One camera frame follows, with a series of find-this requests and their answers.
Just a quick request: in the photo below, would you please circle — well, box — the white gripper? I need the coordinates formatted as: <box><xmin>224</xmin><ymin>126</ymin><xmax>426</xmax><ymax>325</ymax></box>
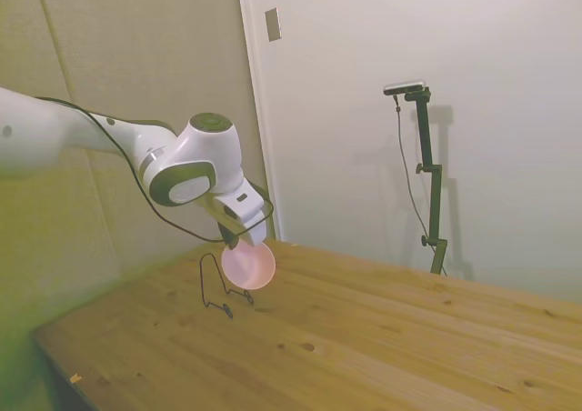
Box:
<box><xmin>209</xmin><ymin>177</ymin><xmax>268</xmax><ymax>252</ymax></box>

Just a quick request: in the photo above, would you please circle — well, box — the pink plastic bowl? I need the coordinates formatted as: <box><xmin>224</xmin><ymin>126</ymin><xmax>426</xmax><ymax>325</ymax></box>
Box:
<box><xmin>220</xmin><ymin>240</ymin><xmax>277</xmax><ymax>291</ymax></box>

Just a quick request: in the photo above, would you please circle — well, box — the black wire plate stand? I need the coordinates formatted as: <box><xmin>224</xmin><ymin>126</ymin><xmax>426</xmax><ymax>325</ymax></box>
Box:
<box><xmin>199</xmin><ymin>254</ymin><xmax>254</xmax><ymax>320</ymax></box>

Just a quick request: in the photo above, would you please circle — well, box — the white vertical wall trim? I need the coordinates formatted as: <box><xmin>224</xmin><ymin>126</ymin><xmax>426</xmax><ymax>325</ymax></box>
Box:
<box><xmin>235</xmin><ymin>0</ymin><xmax>287</xmax><ymax>242</ymax></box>

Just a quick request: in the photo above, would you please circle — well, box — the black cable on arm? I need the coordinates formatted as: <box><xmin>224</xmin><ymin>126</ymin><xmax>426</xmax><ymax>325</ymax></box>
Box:
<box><xmin>35</xmin><ymin>95</ymin><xmax>275</xmax><ymax>243</ymax></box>

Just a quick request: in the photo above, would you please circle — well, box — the black camera stand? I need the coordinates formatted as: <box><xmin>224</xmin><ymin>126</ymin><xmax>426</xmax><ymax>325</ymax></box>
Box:
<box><xmin>403</xmin><ymin>87</ymin><xmax>449</xmax><ymax>276</ymax></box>

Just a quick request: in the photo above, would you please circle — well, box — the grey wall switch plate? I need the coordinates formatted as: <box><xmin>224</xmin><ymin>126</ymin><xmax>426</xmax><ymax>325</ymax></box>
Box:
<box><xmin>265</xmin><ymin>6</ymin><xmax>284</xmax><ymax>44</ymax></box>

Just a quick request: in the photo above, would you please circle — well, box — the grey exterior camera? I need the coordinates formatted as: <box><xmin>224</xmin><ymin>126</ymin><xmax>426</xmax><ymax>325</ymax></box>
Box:
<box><xmin>383</xmin><ymin>79</ymin><xmax>426</xmax><ymax>97</ymax></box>

